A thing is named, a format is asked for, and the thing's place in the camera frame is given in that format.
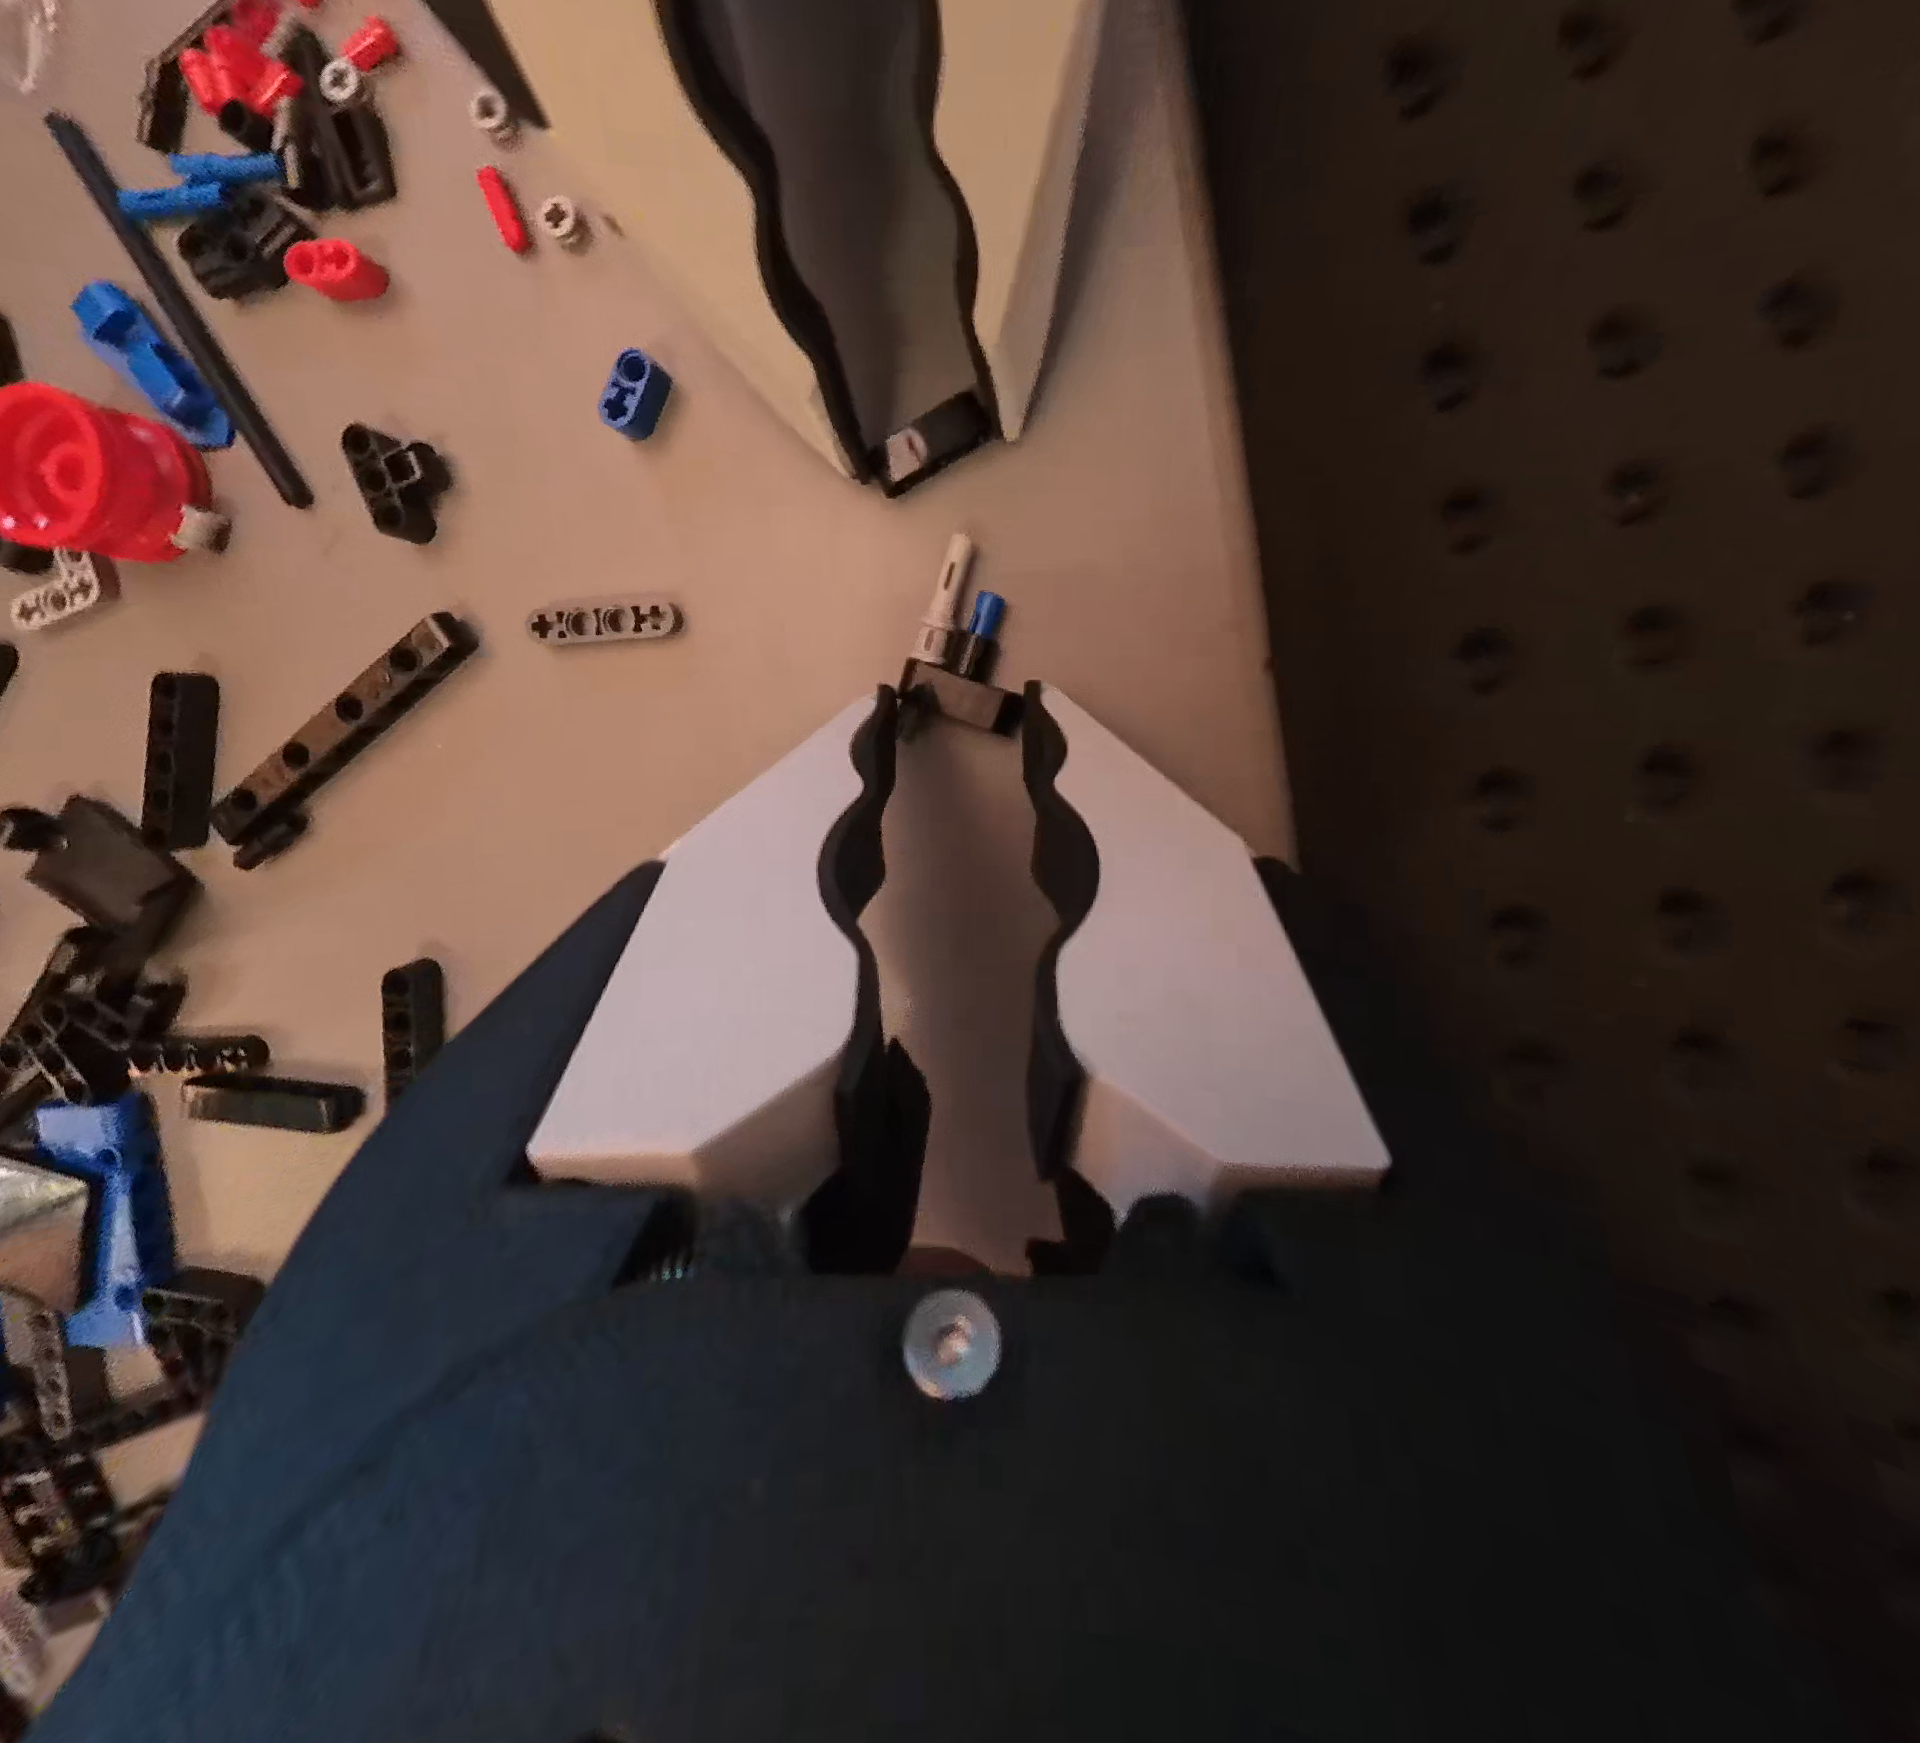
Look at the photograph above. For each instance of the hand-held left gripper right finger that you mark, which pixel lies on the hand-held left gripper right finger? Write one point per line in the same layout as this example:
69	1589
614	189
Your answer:
1215	1023

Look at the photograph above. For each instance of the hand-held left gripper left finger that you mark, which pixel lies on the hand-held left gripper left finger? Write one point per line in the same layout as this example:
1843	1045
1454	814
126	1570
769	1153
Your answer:
705	1023

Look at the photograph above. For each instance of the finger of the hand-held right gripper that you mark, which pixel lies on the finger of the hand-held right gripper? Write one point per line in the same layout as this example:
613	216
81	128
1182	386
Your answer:
1021	47
600	47

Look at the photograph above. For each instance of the black connector with blue pin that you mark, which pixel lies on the black connector with blue pin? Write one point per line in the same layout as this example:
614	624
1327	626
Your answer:
960	702

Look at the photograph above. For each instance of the grey black long pin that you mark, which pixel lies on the grey black long pin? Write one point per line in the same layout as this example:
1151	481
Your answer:
943	603

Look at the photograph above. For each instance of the black square panel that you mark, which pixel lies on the black square panel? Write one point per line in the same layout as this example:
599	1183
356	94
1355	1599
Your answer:
29	1218
106	873

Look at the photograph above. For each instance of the grey desk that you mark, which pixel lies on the grey desk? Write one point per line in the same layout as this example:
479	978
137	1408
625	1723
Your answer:
674	752

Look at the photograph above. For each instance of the red pin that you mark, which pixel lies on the red pin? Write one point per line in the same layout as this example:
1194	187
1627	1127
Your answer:
503	211

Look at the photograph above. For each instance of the black five-hole beam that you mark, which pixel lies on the black five-hole beam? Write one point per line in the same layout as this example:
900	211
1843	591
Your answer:
409	1023

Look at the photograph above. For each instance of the red short beam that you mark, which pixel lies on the red short beam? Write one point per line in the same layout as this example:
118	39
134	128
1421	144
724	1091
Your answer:
331	270

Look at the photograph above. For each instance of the blue short connector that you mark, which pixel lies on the blue short connector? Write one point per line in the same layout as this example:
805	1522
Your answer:
638	393

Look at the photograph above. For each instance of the grey thin beam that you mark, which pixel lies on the grey thin beam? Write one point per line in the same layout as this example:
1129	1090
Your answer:
607	620

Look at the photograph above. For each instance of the long black axle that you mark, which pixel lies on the long black axle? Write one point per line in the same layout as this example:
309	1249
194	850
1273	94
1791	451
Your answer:
180	304

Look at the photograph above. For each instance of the black flat plate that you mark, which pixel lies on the black flat plate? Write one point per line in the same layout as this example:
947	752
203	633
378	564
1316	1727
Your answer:
268	1106

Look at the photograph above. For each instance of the black perforated panel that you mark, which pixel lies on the black perforated panel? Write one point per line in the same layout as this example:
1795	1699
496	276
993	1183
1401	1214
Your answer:
1573	724

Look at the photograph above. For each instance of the long black holed beam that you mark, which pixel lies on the long black holed beam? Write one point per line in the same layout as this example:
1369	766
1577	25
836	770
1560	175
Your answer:
344	724

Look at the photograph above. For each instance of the black tee connector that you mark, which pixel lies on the black tee connector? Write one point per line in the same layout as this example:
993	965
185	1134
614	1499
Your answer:
392	479

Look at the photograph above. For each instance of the blue curved panel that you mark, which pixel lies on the blue curved panel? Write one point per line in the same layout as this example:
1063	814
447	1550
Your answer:
150	362

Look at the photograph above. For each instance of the black thin beam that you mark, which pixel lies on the black thin beam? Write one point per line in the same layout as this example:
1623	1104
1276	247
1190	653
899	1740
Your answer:
196	1054

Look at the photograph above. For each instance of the light grey small bush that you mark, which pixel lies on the light grey small bush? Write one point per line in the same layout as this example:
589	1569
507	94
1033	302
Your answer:
198	528

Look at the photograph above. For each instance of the blue flat panel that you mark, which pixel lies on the blue flat panel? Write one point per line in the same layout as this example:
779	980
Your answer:
106	1205

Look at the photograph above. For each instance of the red wheel rim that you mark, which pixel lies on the red wheel rim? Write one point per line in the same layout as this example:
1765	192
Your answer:
90	468

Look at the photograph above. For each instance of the black three-hole connector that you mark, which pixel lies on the black three-hole connector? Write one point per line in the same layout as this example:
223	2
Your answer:
76	1008

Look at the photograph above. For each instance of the grey long holed beam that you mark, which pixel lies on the grey long holed beam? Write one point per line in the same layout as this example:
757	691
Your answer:
52	1369

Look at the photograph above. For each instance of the black open frame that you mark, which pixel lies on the black open frame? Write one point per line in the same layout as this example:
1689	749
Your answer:
180	1339

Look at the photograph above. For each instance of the black rectangular frame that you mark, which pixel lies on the black rectangular frame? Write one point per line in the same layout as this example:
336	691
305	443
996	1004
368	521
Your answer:
58	1520

